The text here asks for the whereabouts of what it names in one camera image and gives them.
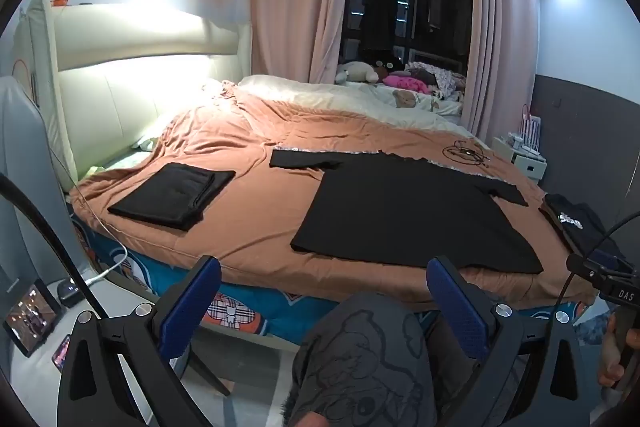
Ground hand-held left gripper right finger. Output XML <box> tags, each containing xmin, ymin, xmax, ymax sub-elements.
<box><xmin>425</xmin><ymin>255</ymin><xmax>601</xmax><ymax>427</ymax></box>

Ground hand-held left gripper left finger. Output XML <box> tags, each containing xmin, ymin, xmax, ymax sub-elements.
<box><xmin>57</xmin><ymin>255</ymin><xmax>223</xmax><ymax>427</ymax></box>

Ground black T-shirt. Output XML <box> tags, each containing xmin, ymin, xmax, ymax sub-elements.
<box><xmin>269</xmin><ymin>148</ymin><xmax>545</xmax><ymax>275</ymax></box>

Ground folded black clothes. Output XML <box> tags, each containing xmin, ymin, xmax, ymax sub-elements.
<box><xmin>107</xmin><ymin>162</ymin><xmax>237</xmax><ymax>233</ymax></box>

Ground dark hanging clothes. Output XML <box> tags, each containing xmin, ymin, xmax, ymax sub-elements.
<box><xmin>425</xmin><ymin>0</ymin><xmax>473</xmax><ymax>48</ymax></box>

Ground person's right hand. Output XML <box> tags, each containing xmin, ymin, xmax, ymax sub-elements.
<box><xmin>597</xmin><ymin>313</ymin><xmax>640</xmax><ymax>390</ymax></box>

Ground black garment with white print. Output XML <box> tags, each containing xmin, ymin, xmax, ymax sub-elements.
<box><xmin>537</xmin><ymin>193</ymin><xmax>626</xmax><ymax>258</ymax></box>

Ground grey printed shorts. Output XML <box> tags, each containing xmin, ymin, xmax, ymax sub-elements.
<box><xmin>290</xmin><ymin>292</ymin><xmax>433</xmax><ymax>427</ymax></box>

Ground black charger block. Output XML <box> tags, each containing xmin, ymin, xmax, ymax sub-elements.
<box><xmin>57</xmin><ymin>279</ymin><xmax>83</xmax><ymax>308</ymax></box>

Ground smartphone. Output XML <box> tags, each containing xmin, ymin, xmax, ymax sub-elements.
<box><xmin>51</xmin><ymin>334</ymin><xmax>72</xmax><ymax>373</ymax></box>

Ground white bedside cabinet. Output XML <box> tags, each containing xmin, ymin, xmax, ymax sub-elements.
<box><xmin>492</xmin><ymin>134</ymin><xmax>548</xmax><ymax>180</ymax></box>

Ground tablet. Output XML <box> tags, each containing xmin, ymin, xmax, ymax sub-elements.
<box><xmin>2</xmin><ymin>279</ymin><xmax>63</xmax><ymax>357</ymax></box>

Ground pink striped bag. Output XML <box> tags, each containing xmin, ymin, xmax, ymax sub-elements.
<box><xmin>520</xmin><ymin>104</ymin><xmax>543</xmax><ymax>158</ymax></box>

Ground cream padded headboard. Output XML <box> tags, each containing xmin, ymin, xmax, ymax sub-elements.
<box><xmin>52</xmin><ymin>2</ymin><xmax>251</xmax><ymax>178</ymax></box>

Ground grey padded panel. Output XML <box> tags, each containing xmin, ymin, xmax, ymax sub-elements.
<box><xmin>0</xmin><ymin>76</ymin><xmax>96</xmax><ymax>308</ymax></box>

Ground floral patterned bedding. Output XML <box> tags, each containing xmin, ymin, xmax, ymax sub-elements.
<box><xmin>405</xmin><ymin>61</ymin><xmax>468</xmax><ymax>100</ymax></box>

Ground pink cloth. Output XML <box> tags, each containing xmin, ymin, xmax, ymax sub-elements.
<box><xmin>382</xmin><ymin>74</ymin><xmax>426</xmax><ymax>92</ymax></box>

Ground cream duvet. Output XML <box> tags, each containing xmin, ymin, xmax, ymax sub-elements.
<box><xmin>202</xmin><ymin>74</ymin><xmax>476</xmax><ymax>142</ymax></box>

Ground cream plush toy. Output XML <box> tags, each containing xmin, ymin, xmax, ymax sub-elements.
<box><xmin>334</xmin><ymin>61</ymin><xmax>383</xmax><ymax>84</ymax></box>

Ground cream padded panel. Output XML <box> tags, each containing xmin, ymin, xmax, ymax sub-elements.
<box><xmin>12</xmin><ymin>0</ymin><xmax>78</xmax><ymax>192</ymax></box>

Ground dark hanging coat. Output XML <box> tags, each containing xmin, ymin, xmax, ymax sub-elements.
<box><xmin>360</xmin><ymin>0</ymin><xmax>401</xmax><ymax>62</ymax></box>

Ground right hand-held gripper cable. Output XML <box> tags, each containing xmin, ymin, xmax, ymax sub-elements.
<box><xmin>555</xmin><ymin>206</ymin><xmax>640</xmax><ymax>308</ymax></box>

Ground hand-held gripper cable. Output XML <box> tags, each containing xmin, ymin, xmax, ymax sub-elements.
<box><xmin>0</xmin><ymin>172</ymin><xmax>108</xmax><ymax>323</ymax></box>
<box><xmin>555</xmin><ymin>206</ymin><xmax>640</xmax><ymax>308</ymax></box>

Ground white charging cable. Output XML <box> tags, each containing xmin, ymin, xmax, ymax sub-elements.
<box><xmin>80</xmin><ymin>194</ymin><xmax>128</xmax><ymax>288</ymax></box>

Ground left hand-held gripper cable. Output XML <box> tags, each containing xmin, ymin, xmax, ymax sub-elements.
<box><xmin>0</xmin><ymin>172</ymin><xmax>108</xmax><ymax>323</ymax></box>

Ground coiled black cable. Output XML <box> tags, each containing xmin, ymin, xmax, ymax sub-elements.
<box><xmin>442</xmin><ymin>139</ymin><xmax>493</xmax><ymax>168</ymax></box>

